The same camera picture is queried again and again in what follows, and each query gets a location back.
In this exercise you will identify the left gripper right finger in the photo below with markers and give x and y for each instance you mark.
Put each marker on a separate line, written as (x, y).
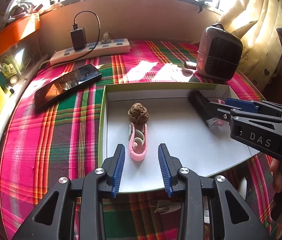
(230, 216)

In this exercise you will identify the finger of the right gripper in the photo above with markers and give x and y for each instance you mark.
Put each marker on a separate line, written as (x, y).
(220, 111)
(246, 106)

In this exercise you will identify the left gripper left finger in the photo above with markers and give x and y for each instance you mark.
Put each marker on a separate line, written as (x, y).
(53, 217)

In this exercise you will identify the brown walnut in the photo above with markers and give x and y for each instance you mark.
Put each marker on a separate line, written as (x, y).
(138, 114)

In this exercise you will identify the black clear flashlight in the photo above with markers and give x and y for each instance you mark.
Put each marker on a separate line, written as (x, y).
(199, 102)

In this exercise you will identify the person's right hand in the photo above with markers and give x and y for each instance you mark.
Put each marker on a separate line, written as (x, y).
(277, 175)

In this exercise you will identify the cream heart curtain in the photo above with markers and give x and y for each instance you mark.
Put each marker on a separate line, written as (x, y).
(255, 23)

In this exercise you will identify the small usb plug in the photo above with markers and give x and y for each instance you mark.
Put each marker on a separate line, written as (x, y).
(190, 65)

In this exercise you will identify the pink black mini heater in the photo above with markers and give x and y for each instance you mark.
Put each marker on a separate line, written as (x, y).
(219, 53)

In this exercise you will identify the green white cardboard box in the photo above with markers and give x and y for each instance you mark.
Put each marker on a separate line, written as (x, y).
(172, 121)

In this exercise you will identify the black smartphone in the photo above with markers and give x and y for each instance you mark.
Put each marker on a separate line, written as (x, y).
(65, 85)

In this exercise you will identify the white power strip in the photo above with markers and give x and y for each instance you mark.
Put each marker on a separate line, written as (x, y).
(116, 46)

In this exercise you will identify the white plug adapter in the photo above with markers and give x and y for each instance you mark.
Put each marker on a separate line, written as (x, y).
(107, 38)

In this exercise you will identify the orange tray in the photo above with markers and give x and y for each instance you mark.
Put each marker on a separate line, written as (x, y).
(18, 30)

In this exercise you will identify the black charger with cable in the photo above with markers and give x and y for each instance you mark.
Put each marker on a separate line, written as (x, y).
(78, 35)

